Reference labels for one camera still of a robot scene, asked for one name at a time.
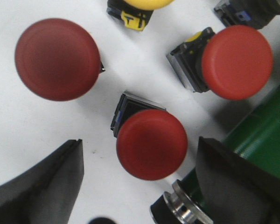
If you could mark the red push button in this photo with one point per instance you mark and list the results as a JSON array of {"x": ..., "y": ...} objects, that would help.
[
  {"x": 151, "y": 143},
  {"x": 234, "y": 63},
  {"x": 57, "y": 59}
]

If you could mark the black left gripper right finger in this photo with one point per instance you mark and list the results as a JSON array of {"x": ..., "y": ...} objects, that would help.
[{"x": 234, "y": 190}]

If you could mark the green conveyor belt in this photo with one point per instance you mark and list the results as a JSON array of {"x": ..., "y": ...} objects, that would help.
[{"x": 250, "y": 153}]

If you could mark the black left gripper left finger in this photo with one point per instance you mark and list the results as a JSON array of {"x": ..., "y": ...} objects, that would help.
[{"x": 46, "y": 193}]

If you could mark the black push button top right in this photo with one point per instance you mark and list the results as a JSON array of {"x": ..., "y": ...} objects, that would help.
[{"x": 253, "y": 13}]

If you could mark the yellow push button top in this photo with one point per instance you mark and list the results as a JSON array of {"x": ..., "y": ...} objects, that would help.
[{"x": 135, "y": 14}]

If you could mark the push button lying bottom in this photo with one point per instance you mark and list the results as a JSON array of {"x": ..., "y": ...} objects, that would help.
[{"x": 178, "y": 208}]

